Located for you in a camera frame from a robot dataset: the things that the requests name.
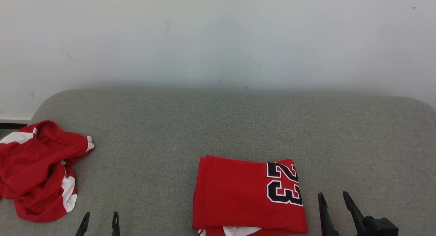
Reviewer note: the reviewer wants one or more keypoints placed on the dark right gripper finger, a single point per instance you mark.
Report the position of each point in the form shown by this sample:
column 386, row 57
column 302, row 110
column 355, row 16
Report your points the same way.
column 356, row 215
column 327, row 219

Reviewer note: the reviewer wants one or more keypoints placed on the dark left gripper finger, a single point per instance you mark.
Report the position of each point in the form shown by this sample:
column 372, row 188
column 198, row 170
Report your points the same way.
column 83, row 227
column 115, row 225

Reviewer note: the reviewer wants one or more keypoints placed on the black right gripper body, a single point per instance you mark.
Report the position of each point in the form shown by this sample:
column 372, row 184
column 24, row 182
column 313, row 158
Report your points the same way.
column 379, row 227

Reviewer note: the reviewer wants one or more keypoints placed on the red shorts with white stripes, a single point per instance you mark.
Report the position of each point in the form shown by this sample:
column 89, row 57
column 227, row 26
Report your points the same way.
column 30, row 171

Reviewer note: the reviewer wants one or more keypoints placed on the red basketball jersey number 23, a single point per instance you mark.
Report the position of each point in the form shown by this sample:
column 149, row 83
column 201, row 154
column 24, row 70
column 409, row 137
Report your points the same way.
column 235, row 195

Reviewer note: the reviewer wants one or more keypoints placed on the white wall baseboard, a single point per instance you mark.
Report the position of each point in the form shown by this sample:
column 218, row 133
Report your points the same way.
column 13, row 119

